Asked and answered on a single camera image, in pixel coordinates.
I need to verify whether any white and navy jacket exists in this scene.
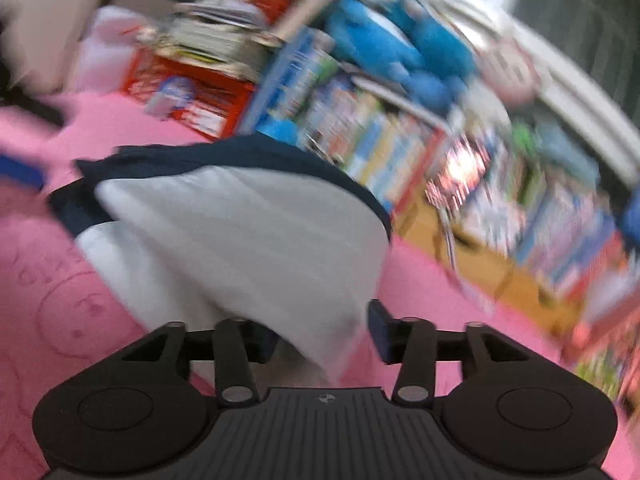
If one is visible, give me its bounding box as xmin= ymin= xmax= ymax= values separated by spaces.
xmin=49 ymin=133 xmax=392 ymax=385

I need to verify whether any wooden drawer organizer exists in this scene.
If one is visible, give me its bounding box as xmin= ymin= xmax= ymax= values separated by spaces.
xmin=394 ymin=193 xmax=582 ymax=337

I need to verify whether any white paper bag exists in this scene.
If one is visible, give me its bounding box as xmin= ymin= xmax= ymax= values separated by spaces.
xmin=66 ymin=6 xmax=148 ymax=94

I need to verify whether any pink bunny pattern blanket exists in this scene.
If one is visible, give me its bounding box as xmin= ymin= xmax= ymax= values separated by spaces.
xmin=1 ymin=93 xmax=639 ymax=479

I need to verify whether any round blue tag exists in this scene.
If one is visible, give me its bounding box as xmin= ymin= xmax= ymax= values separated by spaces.
xmin=144 ymin=75 xmax=195 ymax=119

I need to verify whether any smartphone with lit screen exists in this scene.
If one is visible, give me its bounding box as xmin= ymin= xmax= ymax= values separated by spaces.
xmin=424 ymin=136 xmax=490 ymax=212

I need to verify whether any row of books right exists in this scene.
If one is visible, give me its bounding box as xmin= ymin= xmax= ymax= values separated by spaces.
xmin=457 ymin=122 xmax=622 ymax=301

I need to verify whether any row of books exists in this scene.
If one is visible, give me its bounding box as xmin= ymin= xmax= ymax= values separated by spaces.
xmin=235 ymin=27 xmax=451 ymax=212
xmin=457 ymin=122 xmax=622 ymax=301

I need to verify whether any pink triangular toy house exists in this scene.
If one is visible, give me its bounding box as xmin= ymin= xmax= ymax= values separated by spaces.
xmin=562 ymin=304 xmax=639 ymax=405

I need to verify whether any row of books left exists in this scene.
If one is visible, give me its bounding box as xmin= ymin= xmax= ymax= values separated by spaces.
xmin=235 ymin=27 xmax=451 ymax=212

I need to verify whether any red plastic crate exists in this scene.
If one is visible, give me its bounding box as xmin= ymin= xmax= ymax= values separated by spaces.
xmin=122 ymin=49 xmax=254 ymax=141

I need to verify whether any blue plush ball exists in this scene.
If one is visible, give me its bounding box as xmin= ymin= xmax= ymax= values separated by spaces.
xmin=257 ymin=118 xmax=298 ymax=146

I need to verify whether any folded teal towel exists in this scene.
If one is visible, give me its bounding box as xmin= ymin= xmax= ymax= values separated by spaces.
xmin=535 ymin=122 xmax=601 ymax=188

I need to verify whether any stack of papers and books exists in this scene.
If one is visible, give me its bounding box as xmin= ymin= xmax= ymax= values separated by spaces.
xmin=137 ymin=0 xmax=298 ymax=82

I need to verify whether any blue whale plush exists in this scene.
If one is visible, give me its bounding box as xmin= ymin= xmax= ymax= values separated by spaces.
xmin=326 ymin=0 xmax=475 ymax=117

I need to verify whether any pink white bunny plush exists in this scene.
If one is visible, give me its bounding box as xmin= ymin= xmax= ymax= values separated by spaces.
xmin=447 ymin=38 xmax=541 ymax=130

